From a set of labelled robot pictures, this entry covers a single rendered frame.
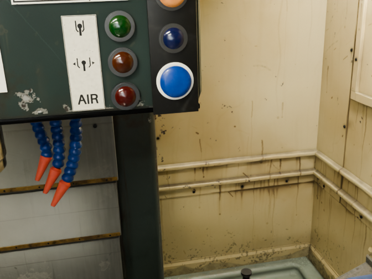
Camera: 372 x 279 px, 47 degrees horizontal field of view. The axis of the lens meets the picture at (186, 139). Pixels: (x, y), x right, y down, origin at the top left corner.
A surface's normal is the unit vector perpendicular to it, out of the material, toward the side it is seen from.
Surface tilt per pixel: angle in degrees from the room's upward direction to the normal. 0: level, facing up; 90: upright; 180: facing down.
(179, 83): 91
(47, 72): 90
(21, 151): 90
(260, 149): 90
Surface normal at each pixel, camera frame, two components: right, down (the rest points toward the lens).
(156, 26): 0.19, 0.32
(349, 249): -0.98, 0.09
